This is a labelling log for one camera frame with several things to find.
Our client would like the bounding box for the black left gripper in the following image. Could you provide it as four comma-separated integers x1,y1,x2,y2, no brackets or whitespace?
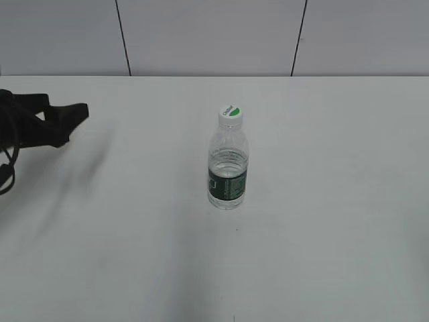
1,89,89,148

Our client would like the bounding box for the white green bottle cap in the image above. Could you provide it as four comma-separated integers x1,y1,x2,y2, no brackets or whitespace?
218,105,243,127

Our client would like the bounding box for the clear plastic water bottle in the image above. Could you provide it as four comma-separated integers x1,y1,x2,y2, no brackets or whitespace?
207,125,249,210

